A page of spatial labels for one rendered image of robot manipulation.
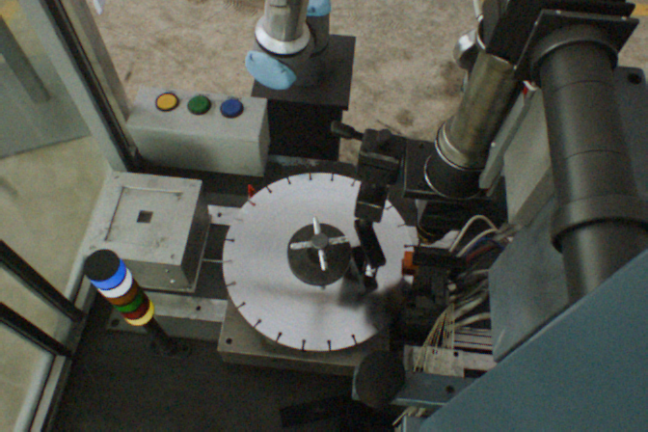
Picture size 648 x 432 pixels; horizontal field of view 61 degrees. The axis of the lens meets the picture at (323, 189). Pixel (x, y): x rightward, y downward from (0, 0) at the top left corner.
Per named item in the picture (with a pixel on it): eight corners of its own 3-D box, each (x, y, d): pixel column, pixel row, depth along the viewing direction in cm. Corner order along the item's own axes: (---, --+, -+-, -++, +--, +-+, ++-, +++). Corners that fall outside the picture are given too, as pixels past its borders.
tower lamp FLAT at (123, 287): (94, 296, 74) (87, 288, 72) (104, 265, 77) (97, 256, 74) (126, 299, 74) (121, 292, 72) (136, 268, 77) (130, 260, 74)
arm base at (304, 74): (281, 41, 148) (279, 13, 139) (337, 46, 147) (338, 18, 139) (272, 84, 140) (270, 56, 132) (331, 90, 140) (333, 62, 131)
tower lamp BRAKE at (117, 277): (86, 287, 72) (78, 279, 69) (97, 256, 74) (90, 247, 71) (120, 291, 72) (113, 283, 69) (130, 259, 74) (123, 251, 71)
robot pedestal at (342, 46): (261, 154, 219) (243, 5, 154) (361, 165, 218) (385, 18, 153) (243, 245, 199) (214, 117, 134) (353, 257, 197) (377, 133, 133)
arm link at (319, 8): (337, 28, 137) (339, -16, 125) (314, 65, 131) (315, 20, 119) (293, 13, 139) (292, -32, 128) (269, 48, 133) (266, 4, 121)
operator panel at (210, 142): (143, 164, 127) (124, 124, 114) (155, 126, 132) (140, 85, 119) (263, 176, 126) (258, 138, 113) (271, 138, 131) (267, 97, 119)
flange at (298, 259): (309, 296, 91) (309, 291, 88) (275, 244, 95) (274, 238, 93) (364, 263, 94) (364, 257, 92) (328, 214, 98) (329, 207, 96)
